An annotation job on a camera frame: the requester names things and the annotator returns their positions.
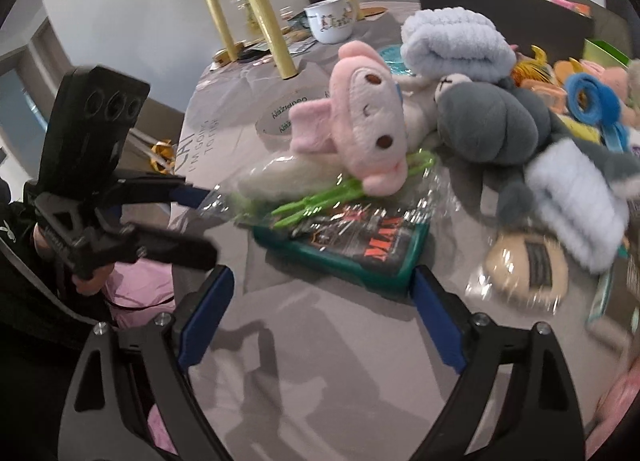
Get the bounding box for beige upholstered chair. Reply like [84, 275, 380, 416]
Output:
[562, 0, 632, 56]

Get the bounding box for light blue rolled towel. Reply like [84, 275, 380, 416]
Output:
[400, 8, 518, 84]
[525, 138, 631, 274]

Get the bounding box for person's left hand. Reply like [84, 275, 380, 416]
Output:
[70, 261, 116, 298]

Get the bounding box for green edged white box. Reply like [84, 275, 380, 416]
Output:
[582, 38, 631, 66]

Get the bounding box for clear tape roll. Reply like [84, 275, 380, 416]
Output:
[255, 91, 321, 142]

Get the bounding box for grey plush toy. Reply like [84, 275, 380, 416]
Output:
[432, 72, 640, 226]

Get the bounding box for pink pants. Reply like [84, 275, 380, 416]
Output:
[102, 258, 180, 457]

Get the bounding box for black cardboard storage box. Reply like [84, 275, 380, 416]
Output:
[415, 0, 596, 46]

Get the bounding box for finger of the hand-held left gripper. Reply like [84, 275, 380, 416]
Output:
[115, 168, 213, 209]
[120, 223, 219, 272]

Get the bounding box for grey marble desktop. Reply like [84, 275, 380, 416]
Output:
[167, 1, 640, 461]

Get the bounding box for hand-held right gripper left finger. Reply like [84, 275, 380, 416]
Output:
[57, 265, 235, 461]

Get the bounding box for gold ribbon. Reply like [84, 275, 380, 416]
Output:
[150, 140, 177, 174]

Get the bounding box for pink soft object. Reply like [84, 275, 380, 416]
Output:
[585, 371, 640, 447]

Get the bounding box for clear bag with white plush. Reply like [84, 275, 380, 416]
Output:
[200, 146, 451, 242]

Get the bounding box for yellow orange toy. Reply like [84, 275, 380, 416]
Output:
[512, 45, 568, 102]

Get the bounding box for blue ring toy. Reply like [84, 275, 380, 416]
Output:
[565, 72, 632, 152]

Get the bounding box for white printed mug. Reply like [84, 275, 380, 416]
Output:
[303, 0, 357, 45]

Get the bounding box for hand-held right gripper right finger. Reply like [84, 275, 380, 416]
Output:
[412, 265, 586, 461]

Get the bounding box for beige wrapped packet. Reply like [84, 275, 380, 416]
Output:
[465, 231, 571, 314]

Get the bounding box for teal printed box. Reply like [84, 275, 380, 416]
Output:
[252, 206, 432, 292]

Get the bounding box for pink hooded plush toy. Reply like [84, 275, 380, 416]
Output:
[289, 40, 441, 198]

